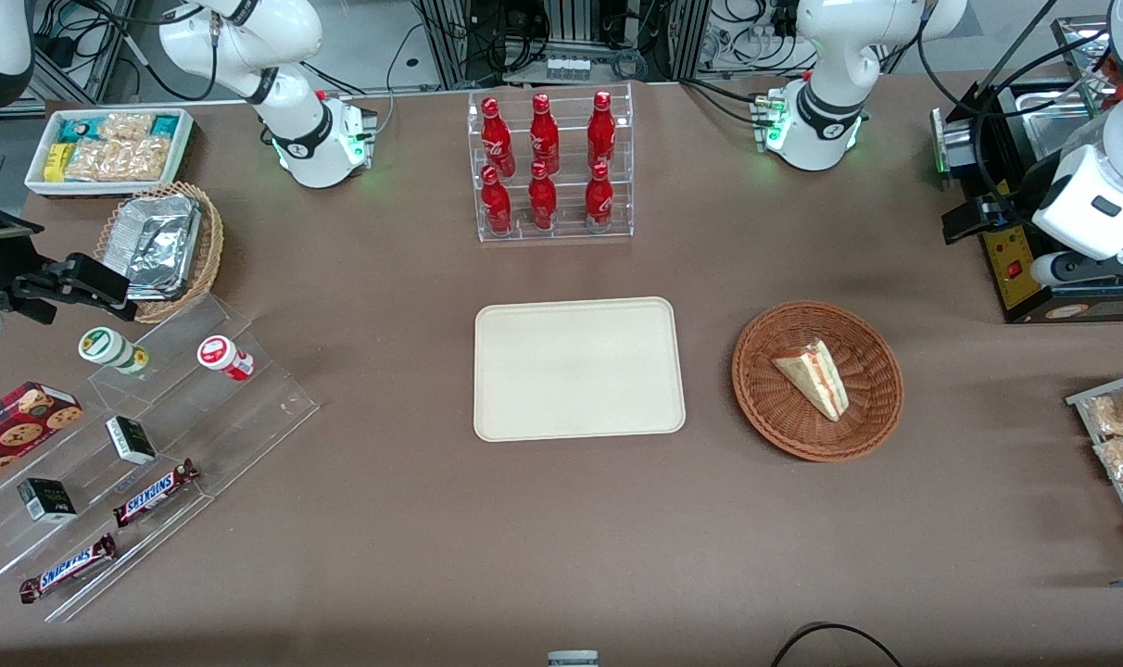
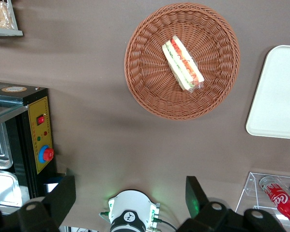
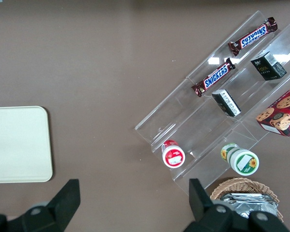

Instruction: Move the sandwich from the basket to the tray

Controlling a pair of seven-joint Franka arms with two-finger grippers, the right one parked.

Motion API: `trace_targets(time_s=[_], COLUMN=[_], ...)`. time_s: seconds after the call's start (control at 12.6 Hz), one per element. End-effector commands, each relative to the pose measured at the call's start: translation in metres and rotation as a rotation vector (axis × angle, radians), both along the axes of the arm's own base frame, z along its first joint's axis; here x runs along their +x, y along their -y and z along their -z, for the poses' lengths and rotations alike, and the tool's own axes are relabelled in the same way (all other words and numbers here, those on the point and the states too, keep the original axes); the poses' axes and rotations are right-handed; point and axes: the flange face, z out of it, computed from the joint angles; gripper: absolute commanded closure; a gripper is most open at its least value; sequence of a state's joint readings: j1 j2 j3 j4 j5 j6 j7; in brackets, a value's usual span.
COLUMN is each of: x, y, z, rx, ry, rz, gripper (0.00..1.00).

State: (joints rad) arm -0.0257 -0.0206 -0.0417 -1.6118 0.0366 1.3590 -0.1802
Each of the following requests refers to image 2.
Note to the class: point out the cream plastic serving tray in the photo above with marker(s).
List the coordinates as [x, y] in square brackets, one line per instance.
[278, 96]

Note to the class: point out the black food warmer cabinet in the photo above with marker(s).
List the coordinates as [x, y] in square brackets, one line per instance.
[39, 125]

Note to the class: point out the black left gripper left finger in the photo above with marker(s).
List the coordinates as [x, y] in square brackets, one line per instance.
[62, 193]

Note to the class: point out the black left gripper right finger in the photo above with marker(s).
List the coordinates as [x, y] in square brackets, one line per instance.
[192, 195]

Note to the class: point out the grey metal snack tray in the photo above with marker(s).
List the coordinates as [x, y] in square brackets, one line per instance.
[4, 32]

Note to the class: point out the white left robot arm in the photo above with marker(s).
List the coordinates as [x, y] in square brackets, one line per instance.
[131, 205]

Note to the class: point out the clear acrylic bottle rack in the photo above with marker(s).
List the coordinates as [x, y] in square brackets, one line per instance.
[250, 193]

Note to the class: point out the plastic-wrapped triangle sandwich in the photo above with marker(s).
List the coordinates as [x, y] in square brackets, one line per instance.
[182, 64]

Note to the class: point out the round brown wicker basket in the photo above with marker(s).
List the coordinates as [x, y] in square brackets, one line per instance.
[157, 96]

